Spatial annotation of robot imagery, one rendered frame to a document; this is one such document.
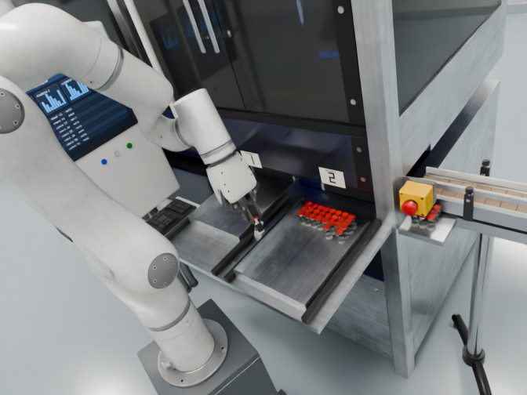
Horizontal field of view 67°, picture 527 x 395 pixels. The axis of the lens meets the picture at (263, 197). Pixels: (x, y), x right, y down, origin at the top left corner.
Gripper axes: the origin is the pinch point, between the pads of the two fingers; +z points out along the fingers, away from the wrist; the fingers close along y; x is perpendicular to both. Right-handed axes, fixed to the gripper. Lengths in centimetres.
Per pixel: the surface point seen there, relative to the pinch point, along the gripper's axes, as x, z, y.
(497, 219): 37, 32, -44
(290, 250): -10.6, 21.6, -14.2
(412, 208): 23.3, 19.1, -29.7
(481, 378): 11, 107, -51
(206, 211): -50, 7, -18
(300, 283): -1.6, 26.0, -5.0
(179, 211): -69, 6, -18
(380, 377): -27, 107, -39
